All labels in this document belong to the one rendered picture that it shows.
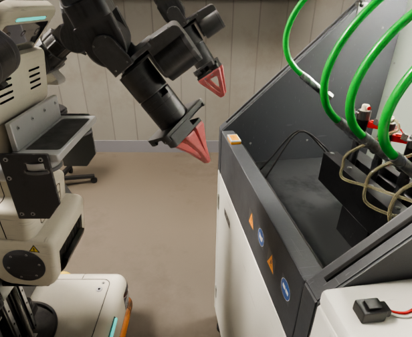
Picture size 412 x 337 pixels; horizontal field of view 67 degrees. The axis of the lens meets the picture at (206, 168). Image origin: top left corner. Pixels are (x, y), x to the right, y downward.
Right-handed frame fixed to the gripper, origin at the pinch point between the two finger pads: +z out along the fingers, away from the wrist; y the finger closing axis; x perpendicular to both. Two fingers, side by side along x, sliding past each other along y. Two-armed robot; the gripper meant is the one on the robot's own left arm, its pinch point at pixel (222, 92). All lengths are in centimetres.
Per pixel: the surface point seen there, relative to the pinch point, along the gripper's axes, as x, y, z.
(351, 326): -11, -63, 25
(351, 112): -23.4, -37.8, 9.9
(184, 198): 87, 112, 64
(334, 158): -18.4, -16.3, 26.1
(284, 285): -1, -48, 29
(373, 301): -14, -61, 24
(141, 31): 66, 181, -59
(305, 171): -9.0, 5.3, 36.1
